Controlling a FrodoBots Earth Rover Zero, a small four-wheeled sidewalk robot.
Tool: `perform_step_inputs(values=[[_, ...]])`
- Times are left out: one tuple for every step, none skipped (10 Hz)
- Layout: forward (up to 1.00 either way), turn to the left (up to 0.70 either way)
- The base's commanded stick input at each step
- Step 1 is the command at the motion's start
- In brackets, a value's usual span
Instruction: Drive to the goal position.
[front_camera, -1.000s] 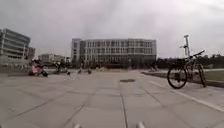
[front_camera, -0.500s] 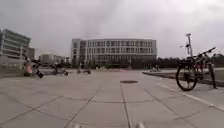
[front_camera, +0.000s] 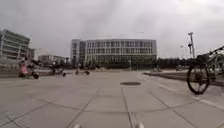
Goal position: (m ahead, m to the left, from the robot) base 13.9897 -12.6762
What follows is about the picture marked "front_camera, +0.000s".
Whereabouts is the wide grey multi-storey building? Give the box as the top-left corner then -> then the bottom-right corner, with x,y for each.
70,38 -> 158,70

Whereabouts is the round dark manhole cover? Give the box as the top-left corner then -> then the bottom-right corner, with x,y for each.
119,81 -> 142,86

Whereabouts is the grey concrete slab plaza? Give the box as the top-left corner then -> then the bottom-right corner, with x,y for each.
0,69 -> 224,128

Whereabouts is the row of dark trees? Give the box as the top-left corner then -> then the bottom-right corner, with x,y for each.
156,57 -> 201,70

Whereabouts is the low pale building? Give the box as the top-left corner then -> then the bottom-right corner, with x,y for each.
37,54 -> 69,66

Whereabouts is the raised grass bed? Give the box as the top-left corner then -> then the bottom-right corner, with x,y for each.
143,70 -> 224,89

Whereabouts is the tall pole with fittings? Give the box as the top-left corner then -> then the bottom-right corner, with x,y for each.
187,31 -> 196,60

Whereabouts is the black bicycle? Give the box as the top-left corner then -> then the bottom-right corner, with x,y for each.
186,45 -> 224,96

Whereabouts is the grey building with banded floors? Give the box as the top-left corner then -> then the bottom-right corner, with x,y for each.
0,28 -> 36,63

